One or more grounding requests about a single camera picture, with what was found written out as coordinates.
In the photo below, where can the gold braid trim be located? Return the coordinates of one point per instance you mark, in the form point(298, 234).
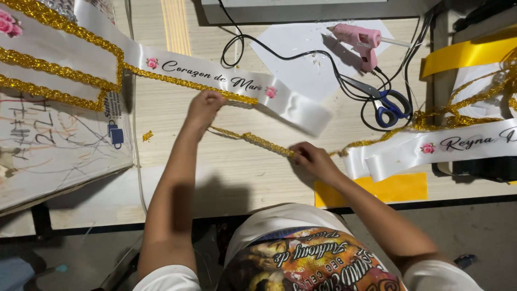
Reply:
point(254, 139)

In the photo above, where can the person's white printed shirt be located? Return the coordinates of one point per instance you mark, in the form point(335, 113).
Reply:
point(307, 258)

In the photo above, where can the white paper sheet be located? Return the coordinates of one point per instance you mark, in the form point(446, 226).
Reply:
point(299, 68)

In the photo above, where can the yellow satin ribbon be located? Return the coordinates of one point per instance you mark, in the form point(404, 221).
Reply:
point(464, 54)

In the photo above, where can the person's right fingers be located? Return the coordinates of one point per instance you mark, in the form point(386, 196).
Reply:
point(297, 155)

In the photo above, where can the grey machine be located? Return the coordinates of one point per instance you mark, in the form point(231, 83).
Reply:
point(307, 10)

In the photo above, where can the person's left hand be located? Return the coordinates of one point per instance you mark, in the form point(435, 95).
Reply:
point(202, 111)

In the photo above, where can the yellow felt sheet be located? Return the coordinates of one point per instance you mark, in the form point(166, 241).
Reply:
point(400, 188)

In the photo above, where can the plain white satin piece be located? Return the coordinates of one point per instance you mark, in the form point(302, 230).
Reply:
point(478, 91)

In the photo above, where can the black box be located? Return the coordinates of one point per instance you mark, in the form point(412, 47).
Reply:
point(484, 169)

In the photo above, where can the blue shoe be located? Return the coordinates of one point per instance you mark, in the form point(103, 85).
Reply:
point(465, 260)

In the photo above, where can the white printed sash single rose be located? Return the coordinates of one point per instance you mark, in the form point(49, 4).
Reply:
point(404, 155)

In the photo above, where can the small gold trim scrap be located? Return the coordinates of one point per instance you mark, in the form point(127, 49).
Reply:
point(147, 135)

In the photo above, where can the person's right hand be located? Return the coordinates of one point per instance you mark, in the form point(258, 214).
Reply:
point(317, 161)

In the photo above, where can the silver glitter fabric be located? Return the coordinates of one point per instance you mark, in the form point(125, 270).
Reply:
point(60, 7)

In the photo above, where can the blue cloth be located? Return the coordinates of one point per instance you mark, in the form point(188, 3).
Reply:
point(16, 275)

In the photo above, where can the white printed sash with roses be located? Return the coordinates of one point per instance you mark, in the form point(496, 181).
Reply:
point(194, 72)

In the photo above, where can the scribbled white cardboard box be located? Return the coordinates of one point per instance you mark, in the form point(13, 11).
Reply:
point(60, 153)

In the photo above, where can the person's left fingers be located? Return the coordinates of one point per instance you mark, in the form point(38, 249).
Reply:
point(217, 102)

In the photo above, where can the pink hot glue gun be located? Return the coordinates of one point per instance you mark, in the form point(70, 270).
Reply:
point(359, 38)

